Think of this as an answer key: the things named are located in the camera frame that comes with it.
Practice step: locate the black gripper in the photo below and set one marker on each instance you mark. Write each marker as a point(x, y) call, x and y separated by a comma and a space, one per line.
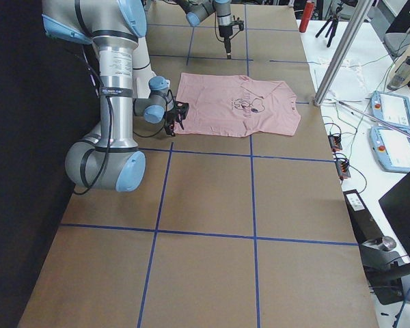
point(171, 119)
point(224, 31)

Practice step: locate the pink Snoopy t-shirt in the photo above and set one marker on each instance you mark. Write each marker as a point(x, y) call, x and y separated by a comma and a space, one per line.
point(236, 106)

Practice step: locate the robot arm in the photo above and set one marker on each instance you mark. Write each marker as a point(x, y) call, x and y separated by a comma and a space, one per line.
point(197, 12)
point(108, 157)

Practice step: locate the red cylinder bottle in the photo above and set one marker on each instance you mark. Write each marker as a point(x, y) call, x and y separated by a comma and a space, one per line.
point(307, 14)

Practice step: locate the upper orange circuit board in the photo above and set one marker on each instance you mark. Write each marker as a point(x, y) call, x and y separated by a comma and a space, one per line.
point(335, 142)

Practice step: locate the orange circuit board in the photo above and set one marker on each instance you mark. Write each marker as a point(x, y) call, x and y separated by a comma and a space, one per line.
point(335, 142)
point(342, 168)

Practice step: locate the lower orange circuit board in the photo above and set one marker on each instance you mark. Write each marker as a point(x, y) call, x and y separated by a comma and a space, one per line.
point(342, 168)

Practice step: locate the upper teach pendant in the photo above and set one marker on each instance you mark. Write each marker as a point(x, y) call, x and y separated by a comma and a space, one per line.
point(391, 108)

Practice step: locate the teach pendant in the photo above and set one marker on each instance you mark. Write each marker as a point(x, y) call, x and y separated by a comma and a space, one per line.
point(391, 108)
point(391, 149)

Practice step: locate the clear water bottle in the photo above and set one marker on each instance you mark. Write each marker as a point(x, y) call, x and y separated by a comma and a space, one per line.
point(400, 75)

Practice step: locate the lower teach pendant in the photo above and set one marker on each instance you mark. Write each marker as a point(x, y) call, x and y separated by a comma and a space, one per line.
point(391, 149)

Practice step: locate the black power box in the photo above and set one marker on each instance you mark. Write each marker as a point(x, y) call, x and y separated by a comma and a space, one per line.
point(364, 226)

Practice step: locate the black monitor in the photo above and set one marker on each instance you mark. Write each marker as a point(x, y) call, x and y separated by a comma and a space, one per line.
point(395, 205)

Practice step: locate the black camera tripod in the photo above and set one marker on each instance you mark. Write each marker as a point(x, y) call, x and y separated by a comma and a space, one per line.
point(332, 25)

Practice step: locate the aluminium frame post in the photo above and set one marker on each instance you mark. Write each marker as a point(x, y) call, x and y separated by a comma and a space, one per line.
point(344, 45)

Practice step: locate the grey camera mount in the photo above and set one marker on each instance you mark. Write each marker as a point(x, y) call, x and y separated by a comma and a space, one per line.
point(387, 273)

